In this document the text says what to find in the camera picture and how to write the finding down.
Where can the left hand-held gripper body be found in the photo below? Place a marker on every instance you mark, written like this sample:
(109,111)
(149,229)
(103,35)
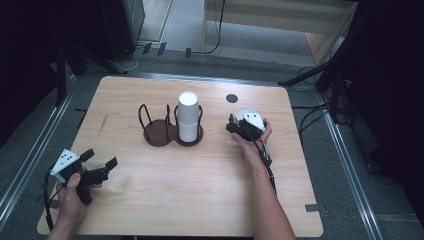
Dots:
(65,161)

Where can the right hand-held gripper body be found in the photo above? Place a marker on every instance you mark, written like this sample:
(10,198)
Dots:
(255,120)

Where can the person's right hand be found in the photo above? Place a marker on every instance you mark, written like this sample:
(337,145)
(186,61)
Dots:
(253,148)

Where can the person's left hand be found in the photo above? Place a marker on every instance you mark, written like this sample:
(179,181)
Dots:
(71,206)

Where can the black round table grommet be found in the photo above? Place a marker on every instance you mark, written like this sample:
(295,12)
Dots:
(231,98)

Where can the black metal stand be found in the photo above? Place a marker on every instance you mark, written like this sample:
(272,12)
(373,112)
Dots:
(61,76)
(328,71)

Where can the light wooden furniture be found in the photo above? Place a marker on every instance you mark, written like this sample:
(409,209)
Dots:
(283,16)

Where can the black computer tower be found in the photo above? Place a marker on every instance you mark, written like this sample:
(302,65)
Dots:
(123,26)

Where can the metal floor rail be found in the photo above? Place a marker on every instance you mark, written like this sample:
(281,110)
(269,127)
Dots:
(353,173)
(30,160)
(213,79)

